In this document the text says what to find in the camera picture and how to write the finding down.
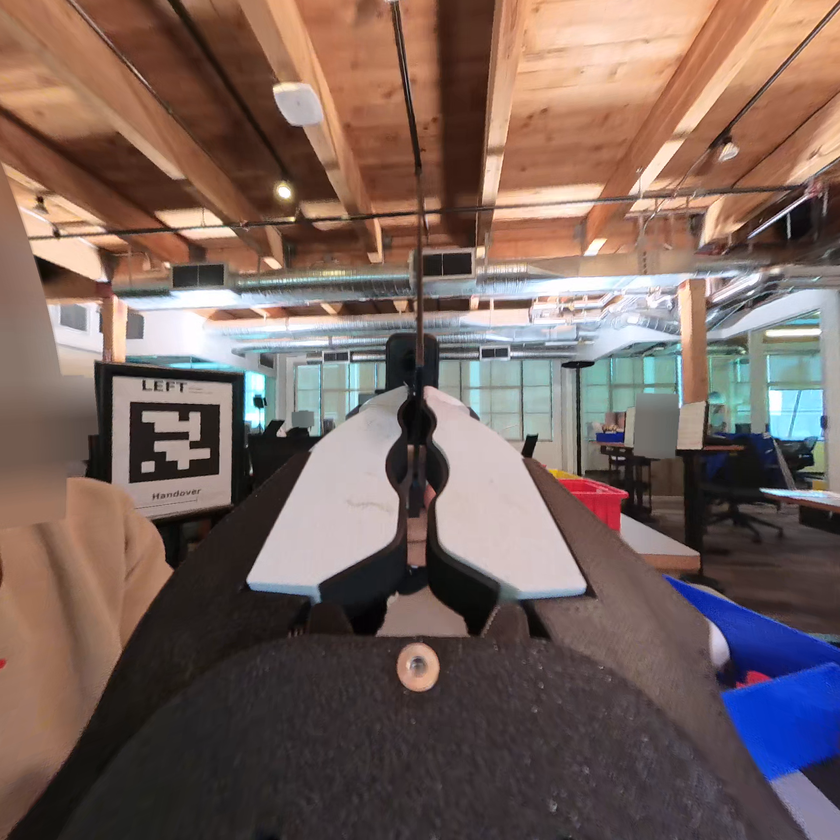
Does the black vent grille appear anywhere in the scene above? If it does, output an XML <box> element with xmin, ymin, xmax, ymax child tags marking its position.
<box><xmin>172</xmin><ymin>262</ymin><xmax>228</xmax><ymax>290</ymax></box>
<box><xmin>420</xmin><ymin>250</ymin><xmax>475</xmax><ymax>278</ymax></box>

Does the printed tag board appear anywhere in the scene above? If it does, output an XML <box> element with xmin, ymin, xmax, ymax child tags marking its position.
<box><xmin>94</xmin><ymin>360</ymin><xmax>247</xmax><ymax>522</ymax></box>

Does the silver air duct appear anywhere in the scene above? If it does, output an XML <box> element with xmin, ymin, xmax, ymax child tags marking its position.
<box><xmin>112</xmin><ymin>259</ymin><xmax>775</xmax><ymax>309</ymax></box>

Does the black floor lamp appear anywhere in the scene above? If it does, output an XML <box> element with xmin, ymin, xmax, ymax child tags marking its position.
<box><xmin>563</xmin><ymin>359</ymin><xmax>595</xmax><ymax>476</ymax></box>

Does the black office chair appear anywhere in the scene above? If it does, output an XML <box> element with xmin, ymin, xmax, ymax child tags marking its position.
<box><xmin>699</xmin><ymin>433</ymin><xmax>785</xmax><ymax>544</ymax></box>

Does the white ceiling access point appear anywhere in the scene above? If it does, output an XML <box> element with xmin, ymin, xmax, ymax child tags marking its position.
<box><xmin>272</xmin><ymin>81</ymin><xmax>325</xmax><ymax>127</ymax></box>

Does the red plastic bin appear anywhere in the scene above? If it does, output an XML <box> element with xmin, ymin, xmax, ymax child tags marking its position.
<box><xmin>558</xmin><ymin>478</ymin><xmax>630</xmax><ymax>531</ymax></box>

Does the grey top table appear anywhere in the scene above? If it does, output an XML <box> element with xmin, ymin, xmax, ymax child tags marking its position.
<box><xmin>620</xmin><ymin>514</ymin><xmax>702</xmax><ymax>573</ymax></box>

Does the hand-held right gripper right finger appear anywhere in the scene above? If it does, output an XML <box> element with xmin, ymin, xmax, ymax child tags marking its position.
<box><xmin>422</xmin><ymin>385</ymin><xmax>588</xmax><ymax>636</ymax></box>

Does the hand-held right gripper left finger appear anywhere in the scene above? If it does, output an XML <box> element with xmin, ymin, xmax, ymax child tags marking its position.
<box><xmin>246</xmin><ymin>385</ymin><xmax>414</xmax><ymax>636</ymax></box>

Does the blue plastic bin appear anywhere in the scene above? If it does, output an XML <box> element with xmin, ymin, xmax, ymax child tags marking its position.
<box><xmin>663</xmin><ymin>574</ymin><xmax>840</xmax><ymax>782</ymax></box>

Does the wooden desk with black legs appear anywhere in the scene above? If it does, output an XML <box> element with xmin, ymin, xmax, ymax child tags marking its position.
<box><xmin>676</xmin><ymin>443</ymin><xmax>749</xmax><ymax>588</ymax></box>

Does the large paned window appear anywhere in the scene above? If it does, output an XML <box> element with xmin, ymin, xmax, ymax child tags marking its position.
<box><xmin>294</xmin><ymin>357</ymin><xmax>567</xmax><ymax>442</ymax></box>

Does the black divider plate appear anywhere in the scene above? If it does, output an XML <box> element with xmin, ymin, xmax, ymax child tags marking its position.
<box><xmin>390</xmin><ymin>0</ymin><xmax>429</xmax><ymax>568</ymax></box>

